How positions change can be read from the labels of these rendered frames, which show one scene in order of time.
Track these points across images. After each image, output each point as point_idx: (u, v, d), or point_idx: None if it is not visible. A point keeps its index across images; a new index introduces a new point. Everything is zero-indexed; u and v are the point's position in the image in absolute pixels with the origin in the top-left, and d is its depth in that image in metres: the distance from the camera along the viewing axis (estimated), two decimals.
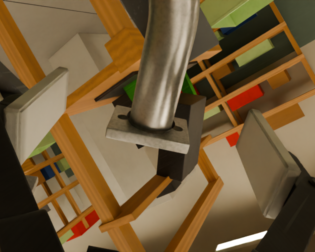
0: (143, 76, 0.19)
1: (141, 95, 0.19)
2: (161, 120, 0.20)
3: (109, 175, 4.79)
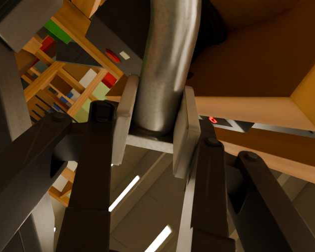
0: (144, 79, 0.19)
1: (143, 97, 0.19)
2: (163, 123, 0.20)
3: None
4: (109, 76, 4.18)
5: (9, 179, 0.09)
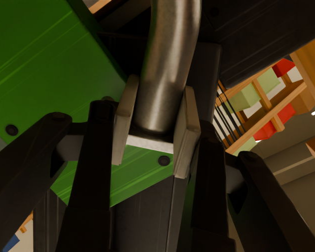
0: (145, 79, 0.19)
1: (143, 98, 0.19)
2: (163, 123, 0.20)
3: None
4: (282, 64, 3.64)
5: (9, 179, 0.09)
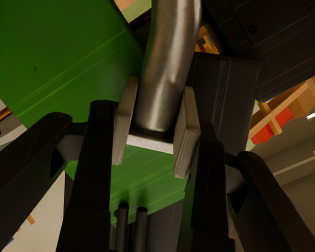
0: (145, 79, 0.19)
1: (143, 97, 0.19)
2: (163, 123, 0.20)
3: None
4: None
5: (9, 179, 0.09)
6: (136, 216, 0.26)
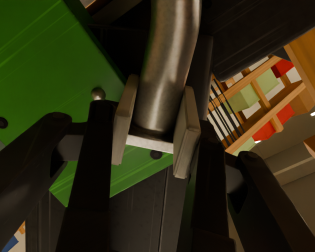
0: (145, 78, 0.19)
1: (143, 97, 0.19)
2: (163, 123, 0.20)
3: None
4: (281, 64, 3.64)
5: (9, 179, 0.09)
6: None
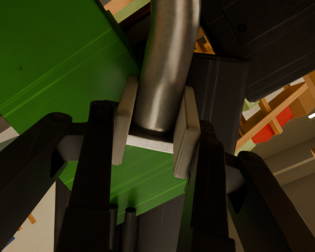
0: (145, 79, 0.19)
1: (143, 97, 0.19)
2: (163, 123, 0.20)
3: None
4: None
5: (9, 179, 0.09)
6: (125, 216, 0.26)
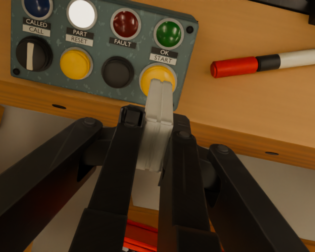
0: None
1: None
2: None
3: None
4: None
5: (35, 181, 0.09)
6: None
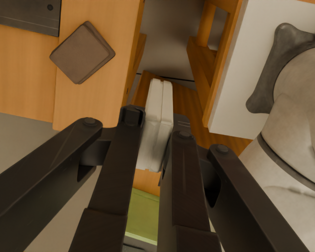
0: None
1: None
2: None
3: None
4: None
5: (35, 181, 0.09)
6: None
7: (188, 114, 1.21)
